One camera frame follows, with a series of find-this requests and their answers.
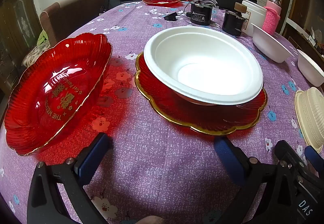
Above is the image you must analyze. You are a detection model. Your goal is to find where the large white bowl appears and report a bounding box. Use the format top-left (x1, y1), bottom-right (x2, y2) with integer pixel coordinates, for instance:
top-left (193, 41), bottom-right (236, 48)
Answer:
top-left (143, 26), bottom-right (264, 106)

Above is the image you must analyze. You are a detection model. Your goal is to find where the white plastic tub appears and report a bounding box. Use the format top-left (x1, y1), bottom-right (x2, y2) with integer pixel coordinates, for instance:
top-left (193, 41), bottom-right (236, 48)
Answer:
top-left (242, 0), bottom-right (267, 37)

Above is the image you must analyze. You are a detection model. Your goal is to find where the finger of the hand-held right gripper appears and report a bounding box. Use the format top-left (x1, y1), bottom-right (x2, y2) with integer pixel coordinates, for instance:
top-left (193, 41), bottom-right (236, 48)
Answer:
top-left (275, 140), bottom-right (308, 179)
top-left (304, 147), bottom-right (324, 179)

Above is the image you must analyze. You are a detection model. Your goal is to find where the clear round lid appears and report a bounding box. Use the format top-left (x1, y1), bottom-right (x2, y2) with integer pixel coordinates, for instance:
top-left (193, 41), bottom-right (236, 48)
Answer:
top-left (200, 0), bottom-right (219, 12)

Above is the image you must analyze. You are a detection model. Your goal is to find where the green cloth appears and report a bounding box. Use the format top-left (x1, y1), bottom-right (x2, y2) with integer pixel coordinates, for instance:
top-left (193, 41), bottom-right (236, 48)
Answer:
top-left (37, 30), bottom-right (50, 47)

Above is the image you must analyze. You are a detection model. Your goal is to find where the purple floral tablecloth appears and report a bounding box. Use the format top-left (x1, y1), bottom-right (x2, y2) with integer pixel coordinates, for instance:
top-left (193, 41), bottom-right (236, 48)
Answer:
top-left (0, 0), bottom-right (324, 224)

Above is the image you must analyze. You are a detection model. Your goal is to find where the bottle with pink sleeve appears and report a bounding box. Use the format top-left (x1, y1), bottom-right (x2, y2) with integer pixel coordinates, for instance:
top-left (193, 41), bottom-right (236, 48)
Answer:
top-left (262, 0), bottom-right (282, 35)

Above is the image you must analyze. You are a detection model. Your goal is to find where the patterned cushion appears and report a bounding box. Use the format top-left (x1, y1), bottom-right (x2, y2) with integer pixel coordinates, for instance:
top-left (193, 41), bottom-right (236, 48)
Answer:
top-left (21, 42), bottom-right (51, 67)

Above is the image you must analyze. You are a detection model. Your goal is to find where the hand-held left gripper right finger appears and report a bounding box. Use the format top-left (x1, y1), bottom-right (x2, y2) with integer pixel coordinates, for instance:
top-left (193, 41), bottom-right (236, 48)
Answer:
top-left (214, 136), bottom-right (298, 224)

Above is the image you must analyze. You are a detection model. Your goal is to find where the small white bowl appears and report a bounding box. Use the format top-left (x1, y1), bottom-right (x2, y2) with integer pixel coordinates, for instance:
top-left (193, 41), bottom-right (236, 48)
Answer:
top-left (250, 23), bottom-right (295, 63)
top-left (297, 49), bottom-right (324, 88)

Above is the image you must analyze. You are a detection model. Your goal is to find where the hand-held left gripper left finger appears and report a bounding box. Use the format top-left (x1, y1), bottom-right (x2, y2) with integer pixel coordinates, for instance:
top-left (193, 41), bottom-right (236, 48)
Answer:
top-left (27, 132), bottom-right (113, 224)

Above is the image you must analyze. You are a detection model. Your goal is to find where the wooden sideboard cabinet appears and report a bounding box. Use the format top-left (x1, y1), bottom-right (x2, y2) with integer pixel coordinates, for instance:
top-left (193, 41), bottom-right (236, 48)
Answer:
top-left (278, 0), bottom-right (324, 57)

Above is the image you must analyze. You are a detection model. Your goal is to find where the black motor with label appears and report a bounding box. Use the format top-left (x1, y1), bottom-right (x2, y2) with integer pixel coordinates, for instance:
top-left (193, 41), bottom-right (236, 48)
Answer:
top-left (190, 0), bottom-right (212, 26)

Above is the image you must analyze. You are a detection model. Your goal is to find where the plain black motor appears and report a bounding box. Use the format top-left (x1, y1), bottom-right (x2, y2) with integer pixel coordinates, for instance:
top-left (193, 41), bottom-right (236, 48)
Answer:
top-left (222, 10), bottom-right (247, 37)

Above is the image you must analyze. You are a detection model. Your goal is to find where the cream plastic bowl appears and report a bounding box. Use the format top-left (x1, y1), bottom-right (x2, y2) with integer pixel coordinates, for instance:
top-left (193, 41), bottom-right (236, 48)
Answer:
top-left (294, 87), bottom-right (324, 147)

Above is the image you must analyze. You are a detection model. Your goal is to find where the red plate with gold rim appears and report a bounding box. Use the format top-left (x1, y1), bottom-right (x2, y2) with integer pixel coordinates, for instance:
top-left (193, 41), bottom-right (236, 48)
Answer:
top-left (134, 52), bottom-right (268, 136)

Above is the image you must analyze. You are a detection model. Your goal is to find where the brown upholstered chair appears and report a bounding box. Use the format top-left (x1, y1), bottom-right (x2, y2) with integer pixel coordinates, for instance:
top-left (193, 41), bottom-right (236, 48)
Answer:
top-left (40, 0), bottom-right (109, 47)

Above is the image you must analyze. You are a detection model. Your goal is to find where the red plate with gold print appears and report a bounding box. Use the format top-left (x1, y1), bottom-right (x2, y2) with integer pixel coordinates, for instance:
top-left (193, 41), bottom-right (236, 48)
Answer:
top-left (4, 33), bottom-right (113, 156)

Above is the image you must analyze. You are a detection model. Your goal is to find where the dark wooden door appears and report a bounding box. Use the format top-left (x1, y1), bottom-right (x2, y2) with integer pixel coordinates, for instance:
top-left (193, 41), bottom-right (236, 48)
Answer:
top-left (0, 0), bottom-right (42, 98)

